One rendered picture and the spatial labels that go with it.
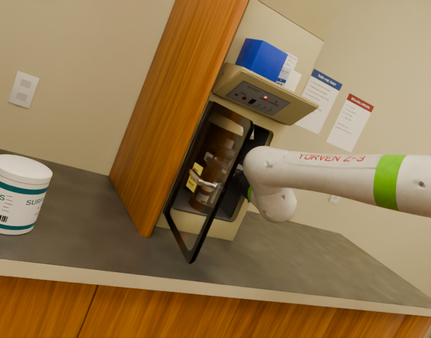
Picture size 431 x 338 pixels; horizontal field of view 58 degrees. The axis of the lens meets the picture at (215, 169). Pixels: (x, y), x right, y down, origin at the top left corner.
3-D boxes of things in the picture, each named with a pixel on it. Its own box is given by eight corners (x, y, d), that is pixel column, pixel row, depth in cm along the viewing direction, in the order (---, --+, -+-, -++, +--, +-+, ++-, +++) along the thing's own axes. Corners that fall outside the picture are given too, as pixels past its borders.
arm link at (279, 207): (277, 237, 106) (309, 215, 109) (264, 202, 100) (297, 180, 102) (251, 214, 118) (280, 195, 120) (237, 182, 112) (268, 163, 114)
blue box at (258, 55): (233, 66, 118) (245, 37, 117) (258, 78, 124) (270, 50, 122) (250, 70, 110) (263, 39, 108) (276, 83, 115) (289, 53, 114)
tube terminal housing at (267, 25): (135, 194, 149) (214, -4, 134) (205, 211, 166) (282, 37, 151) (154, 226, 128) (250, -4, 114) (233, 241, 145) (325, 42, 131)
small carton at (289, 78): (272, 84, 123) (280, 66, 122) (282, 89, 127) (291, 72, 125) (283, 87, 120) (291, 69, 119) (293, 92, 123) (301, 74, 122)
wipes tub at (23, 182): (-24, 204, 95) (-7, 148, 92) (33, 214, 102) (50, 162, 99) (-30, 230, 84) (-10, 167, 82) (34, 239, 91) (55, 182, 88)
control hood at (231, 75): (211, 92, 119) (223, 61, 117) (286, 125, 136) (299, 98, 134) (227, 100, 110) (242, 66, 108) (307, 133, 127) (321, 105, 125)
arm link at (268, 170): (377, 218, 82) (395, 185, 88) (369, 176, 76) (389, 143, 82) (242, 194, 106) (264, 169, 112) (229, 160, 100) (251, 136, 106)
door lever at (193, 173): (203, 180, 106) (207, 172, 106) (214, 192, 98) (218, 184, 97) (186, 174, 104) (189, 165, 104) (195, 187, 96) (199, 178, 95)
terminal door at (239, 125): (166, 216, 126) (214, 100, 119) (190, 267, 99) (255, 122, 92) (164, 215, 126) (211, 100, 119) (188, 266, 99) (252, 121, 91)
